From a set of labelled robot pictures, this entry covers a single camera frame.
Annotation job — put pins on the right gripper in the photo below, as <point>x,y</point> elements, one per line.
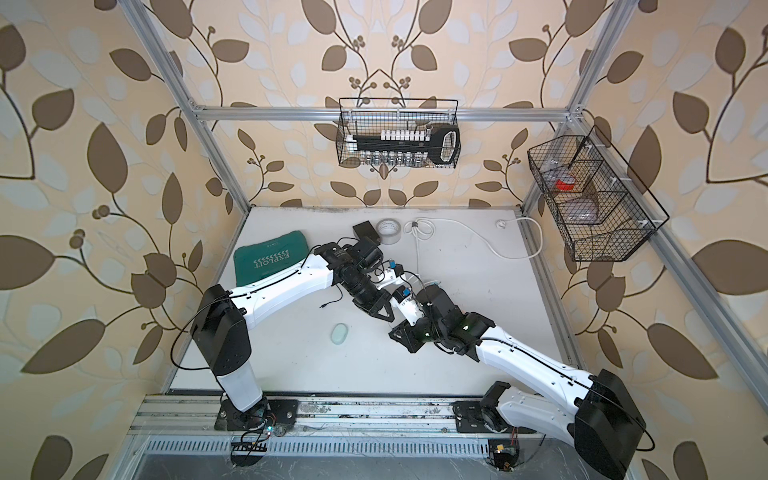
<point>408,340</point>

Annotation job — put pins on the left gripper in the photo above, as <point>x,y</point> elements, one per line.
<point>375,307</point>

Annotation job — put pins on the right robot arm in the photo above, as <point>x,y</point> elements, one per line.
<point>593,413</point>

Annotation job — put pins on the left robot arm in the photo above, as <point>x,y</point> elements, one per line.
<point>220,328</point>

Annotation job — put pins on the black box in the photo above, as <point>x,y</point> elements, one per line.
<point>366,230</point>

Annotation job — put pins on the clear tape roll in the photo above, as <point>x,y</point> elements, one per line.
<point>389,231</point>

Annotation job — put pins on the mint earbud case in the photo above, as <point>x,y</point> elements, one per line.
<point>339,334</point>

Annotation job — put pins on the green tool case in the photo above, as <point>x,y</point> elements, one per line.
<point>256,262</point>

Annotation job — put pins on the black white tool set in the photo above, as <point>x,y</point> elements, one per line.
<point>435,144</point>

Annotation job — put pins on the red white item in basket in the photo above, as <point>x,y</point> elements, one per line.
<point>563,180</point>

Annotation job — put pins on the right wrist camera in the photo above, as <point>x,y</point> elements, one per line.
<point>405,302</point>

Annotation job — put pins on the back wire basket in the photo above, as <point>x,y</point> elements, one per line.
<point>367,115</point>

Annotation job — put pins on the wire basket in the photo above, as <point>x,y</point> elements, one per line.
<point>611,212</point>
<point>367,115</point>

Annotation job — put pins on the right wire basket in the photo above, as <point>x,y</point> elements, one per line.
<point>611,212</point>

